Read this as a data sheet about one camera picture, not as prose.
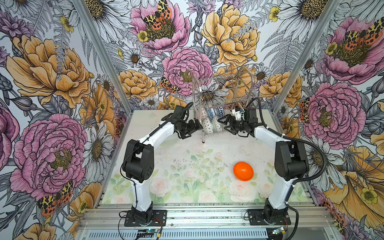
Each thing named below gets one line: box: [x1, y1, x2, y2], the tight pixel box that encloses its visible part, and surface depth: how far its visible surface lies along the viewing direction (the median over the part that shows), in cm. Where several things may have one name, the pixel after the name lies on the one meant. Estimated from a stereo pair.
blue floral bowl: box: [207, 108, 216, 119], surface depth 107 cm
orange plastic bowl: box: [233, 161, 254, 182], surface depth 88 cm
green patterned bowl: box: [203, 118, 214, 135], surface depth 98 cm
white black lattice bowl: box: [211, 117, 223, 133], surface depth 99 cm
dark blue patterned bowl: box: [201, 108, 208, 119], surface depth 106 cm
